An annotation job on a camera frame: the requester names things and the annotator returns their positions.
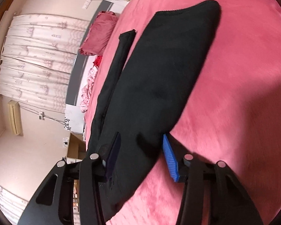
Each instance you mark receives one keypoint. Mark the left white nightstand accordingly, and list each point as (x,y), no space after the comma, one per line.
(74,119)

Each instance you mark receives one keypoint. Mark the black pants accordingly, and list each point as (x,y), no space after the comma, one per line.
(144,98)

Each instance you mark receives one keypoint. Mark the wooden desk with drawers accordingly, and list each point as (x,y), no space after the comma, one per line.
(76,148)

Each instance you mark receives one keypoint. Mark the patterned white curtain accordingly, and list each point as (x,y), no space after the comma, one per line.
(37,59)

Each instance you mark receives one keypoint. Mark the dark red pillow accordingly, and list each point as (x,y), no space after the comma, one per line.
(99,34)

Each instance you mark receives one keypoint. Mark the pink bed blanket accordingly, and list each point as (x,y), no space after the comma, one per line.
(234,111)

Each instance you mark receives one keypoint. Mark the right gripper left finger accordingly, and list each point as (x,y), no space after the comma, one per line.
(52,203)

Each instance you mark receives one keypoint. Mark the wall socket with cable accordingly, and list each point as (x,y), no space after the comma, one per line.
(86,4)

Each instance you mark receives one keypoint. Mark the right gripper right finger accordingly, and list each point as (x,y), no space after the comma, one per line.
(229,201)

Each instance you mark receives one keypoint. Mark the pink floral garment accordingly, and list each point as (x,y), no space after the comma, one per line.
(86,91)

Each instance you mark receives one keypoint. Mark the red garment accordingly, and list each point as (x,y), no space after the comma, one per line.
(97,61)

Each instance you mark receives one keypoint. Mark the air conditioner unit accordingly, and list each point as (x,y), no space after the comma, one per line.
(14,115)

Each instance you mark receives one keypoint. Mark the grey white headboard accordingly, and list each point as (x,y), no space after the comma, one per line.
(81,60)

